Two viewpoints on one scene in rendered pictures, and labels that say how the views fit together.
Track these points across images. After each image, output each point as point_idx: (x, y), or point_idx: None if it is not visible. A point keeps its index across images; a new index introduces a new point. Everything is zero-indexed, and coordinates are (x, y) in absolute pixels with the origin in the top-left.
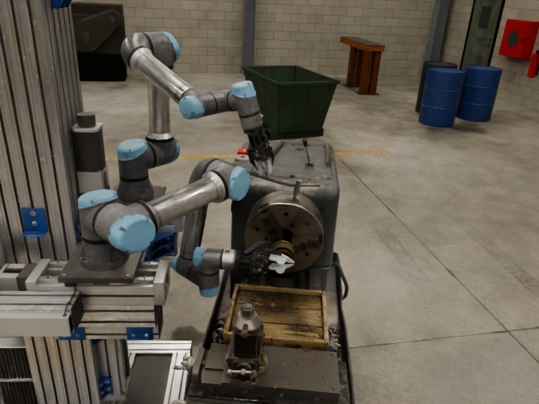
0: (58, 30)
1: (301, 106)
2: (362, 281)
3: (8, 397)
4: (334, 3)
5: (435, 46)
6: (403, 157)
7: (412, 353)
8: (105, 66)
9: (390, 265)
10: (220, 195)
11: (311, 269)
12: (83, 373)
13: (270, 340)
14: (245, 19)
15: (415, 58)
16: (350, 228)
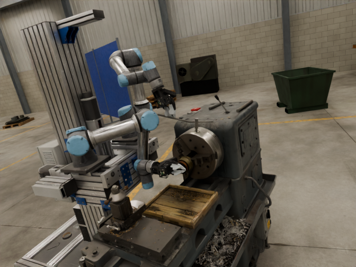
0: (68, 54)
1: (307, 90)
2: (322, 201)
3: (83, 233)
4: (347, 25)
5: None
6: None
7: (347, 258)
8: (207, 86)
9: (351, 192)
10: (136, 127)
11: (224, 179)
12: None
13: (161, 216)
14: (284, 47)
15: None
16: (326, 166)
